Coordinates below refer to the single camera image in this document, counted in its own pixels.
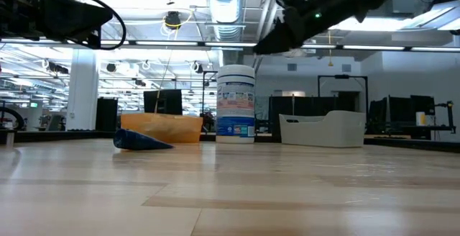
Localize white square pillar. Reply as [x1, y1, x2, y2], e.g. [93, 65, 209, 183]
[65, 48, 100, 132]

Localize black cabinet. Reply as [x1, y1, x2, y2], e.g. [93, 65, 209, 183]
[95, 97, 119, 132]

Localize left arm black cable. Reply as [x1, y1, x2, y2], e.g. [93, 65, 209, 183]
[64, 0, 127, 51]

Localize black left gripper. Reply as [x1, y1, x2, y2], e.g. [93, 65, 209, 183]
[37, 0, 114, 49]

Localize black aluminium table frame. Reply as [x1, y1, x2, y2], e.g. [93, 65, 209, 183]
[0, 130, 460, 154]

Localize black upright stand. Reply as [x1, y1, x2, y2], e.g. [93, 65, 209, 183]
[434, 100, 457, 135]

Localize white wipes canister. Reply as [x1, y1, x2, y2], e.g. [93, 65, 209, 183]
[215, 64, 257, 145]

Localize silver ventilation duct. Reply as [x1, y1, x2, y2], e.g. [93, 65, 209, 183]
[204, 0, 245, 42]

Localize dark blue toiletry tube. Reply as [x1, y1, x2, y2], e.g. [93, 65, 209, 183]
[113, 128, 175, 152]

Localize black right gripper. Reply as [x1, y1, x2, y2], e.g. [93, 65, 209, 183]
[252, 0, 364, 56]

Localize orange plastic bin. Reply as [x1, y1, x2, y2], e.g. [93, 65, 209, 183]
[120, 112, 204, 145]

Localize black gantry frame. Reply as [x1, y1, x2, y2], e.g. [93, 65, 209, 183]
[317, 74, 369, 114]

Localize hanging black cable reel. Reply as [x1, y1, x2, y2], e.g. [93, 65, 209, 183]
[163, 10, 183, 30]

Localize black monitor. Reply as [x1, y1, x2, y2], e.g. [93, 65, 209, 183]
[143, 88, 183, 116]

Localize black workstation monitors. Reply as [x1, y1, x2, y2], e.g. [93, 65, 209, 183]
[368, 94, 436, 129]

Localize grey plastic bin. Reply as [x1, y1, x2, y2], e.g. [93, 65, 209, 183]
[278, 110, 367, 148]

